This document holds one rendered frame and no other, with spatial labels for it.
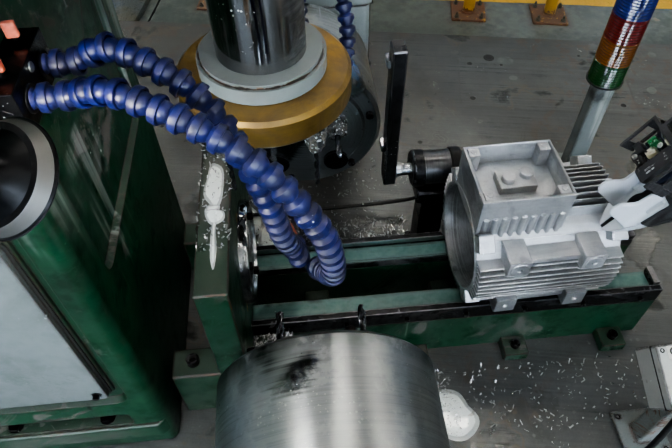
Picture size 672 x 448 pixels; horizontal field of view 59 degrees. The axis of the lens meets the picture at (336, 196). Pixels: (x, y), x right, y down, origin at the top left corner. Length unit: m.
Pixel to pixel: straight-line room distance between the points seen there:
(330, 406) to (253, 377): 0.09
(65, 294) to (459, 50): 1.19
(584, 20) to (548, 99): 1.88
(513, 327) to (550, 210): 0.27
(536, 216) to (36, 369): 0.62
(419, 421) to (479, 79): 1.02
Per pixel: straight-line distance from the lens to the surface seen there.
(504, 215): 0.79
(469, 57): 1.56
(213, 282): 0.68
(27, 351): 0.74
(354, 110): 0.95
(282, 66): 0.58
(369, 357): 0.61
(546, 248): 0.84
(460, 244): 0.96
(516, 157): 0.86
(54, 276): 0.61
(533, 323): 1.02
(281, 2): 0.54
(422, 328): 0.96
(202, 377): 0.89
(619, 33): 1.10
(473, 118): 1.39
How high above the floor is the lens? 1.71
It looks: 50 degrees down
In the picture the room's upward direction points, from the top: 1 degrees counter-clockwise
